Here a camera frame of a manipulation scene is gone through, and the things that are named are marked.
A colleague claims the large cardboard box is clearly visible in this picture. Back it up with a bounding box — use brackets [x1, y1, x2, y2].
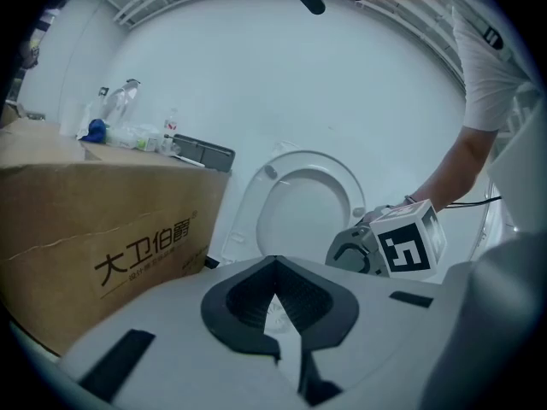
[0, 120, 235, 357]

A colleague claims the person's white shirt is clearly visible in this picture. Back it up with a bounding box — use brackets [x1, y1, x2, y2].
[450, 0, 540, 132]

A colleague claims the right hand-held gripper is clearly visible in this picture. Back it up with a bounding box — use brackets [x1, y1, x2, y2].
[325, 198, 448, 281]

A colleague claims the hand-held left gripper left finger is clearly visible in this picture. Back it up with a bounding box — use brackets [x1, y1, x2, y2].
[57, 254, 307, 410]

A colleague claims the toilet paper roll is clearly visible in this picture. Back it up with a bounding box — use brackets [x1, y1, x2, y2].
[59, 99, 91, 138]

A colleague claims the clear bottle with red label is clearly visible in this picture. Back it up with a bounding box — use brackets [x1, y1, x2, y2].
[163, 108, 179, 153]

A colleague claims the white smart toilet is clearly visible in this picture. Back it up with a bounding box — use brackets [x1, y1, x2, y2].
[468, 87, 547, 272]

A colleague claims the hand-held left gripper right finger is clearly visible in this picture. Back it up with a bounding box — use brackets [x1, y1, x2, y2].
[275, 254, 462, 410]

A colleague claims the black flat case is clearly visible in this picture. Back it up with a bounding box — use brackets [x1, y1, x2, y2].
[173, 133, 236, 173]

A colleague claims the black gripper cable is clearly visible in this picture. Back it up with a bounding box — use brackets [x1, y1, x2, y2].
[444, 196, 504, 209]

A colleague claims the blue cloth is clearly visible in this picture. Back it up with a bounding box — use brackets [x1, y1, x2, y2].
[80, 118, 108, 143]

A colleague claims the person's right forearm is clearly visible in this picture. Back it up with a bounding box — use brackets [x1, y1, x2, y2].
[405, 124, 501, 213]

